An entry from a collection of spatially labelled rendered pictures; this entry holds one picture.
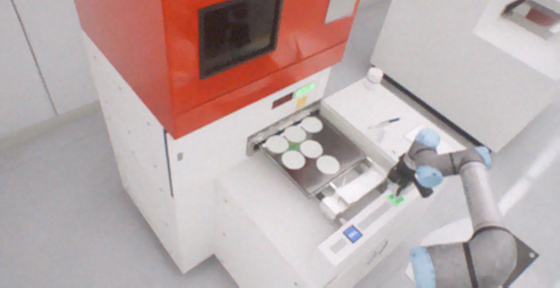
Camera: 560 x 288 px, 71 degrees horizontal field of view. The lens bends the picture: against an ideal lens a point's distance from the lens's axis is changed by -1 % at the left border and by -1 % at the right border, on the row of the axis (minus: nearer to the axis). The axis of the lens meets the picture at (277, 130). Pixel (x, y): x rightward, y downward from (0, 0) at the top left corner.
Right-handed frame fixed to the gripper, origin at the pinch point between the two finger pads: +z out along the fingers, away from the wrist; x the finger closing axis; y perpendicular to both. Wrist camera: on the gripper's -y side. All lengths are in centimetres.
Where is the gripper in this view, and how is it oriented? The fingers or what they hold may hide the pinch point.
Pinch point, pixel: (398, 197)
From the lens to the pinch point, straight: 165.4
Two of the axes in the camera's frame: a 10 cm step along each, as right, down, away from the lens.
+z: -1.3, 6.8, 7.3
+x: -7.6, 4.1, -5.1
